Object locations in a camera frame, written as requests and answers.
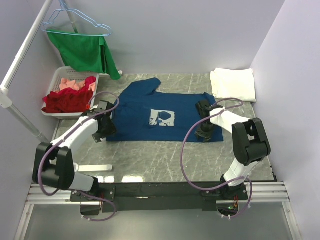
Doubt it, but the pink garment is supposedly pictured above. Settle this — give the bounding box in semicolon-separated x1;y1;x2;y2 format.
59;78;96;92

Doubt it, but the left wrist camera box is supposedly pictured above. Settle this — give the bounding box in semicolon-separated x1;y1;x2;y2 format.
87;100;108;112

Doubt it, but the white clothes rack pole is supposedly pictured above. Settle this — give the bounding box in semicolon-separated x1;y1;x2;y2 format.
0;0;63;140

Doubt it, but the white rack foot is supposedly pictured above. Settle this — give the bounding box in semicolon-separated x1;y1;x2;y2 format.
73;163;113;173

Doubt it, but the magenta garment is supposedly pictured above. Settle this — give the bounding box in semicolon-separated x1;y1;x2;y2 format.
84;76;97;89

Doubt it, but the light blue wire hanger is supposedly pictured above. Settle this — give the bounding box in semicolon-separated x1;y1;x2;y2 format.
40;0;113;37

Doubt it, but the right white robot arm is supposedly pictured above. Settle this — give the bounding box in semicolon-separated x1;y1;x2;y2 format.
195;110;271;200

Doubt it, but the folded white t shirt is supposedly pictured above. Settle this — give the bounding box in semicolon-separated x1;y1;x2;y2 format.
210;68;256;103

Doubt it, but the white plastic laundry basket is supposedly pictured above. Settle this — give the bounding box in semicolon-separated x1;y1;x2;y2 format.
41;66;99;119

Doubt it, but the blue mickey t shirt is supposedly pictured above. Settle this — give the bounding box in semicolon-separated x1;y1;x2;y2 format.
106;77;216;142

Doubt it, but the dark red garment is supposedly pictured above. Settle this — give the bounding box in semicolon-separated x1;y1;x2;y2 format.
42;88;94;114

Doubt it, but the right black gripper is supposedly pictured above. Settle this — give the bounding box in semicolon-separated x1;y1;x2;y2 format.
195;121;217;143

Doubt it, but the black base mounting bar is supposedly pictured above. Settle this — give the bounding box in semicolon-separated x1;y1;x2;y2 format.
69;181;252;216

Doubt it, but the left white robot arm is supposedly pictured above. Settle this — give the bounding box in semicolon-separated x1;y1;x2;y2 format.
32;100;117;201

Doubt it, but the purple cable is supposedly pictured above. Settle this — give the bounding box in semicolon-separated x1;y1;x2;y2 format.
180;97;253;220
37;91;121;223

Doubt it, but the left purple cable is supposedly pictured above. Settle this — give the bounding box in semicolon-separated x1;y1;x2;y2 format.
37;91;121;223

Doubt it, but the aluminium rail frame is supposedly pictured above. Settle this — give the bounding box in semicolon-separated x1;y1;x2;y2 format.
14;182;303;240

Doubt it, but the green hanging cloth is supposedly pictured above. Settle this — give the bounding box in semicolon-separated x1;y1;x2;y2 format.
47;29;121;80

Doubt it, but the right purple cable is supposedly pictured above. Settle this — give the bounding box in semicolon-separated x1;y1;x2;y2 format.
180;97;253;220

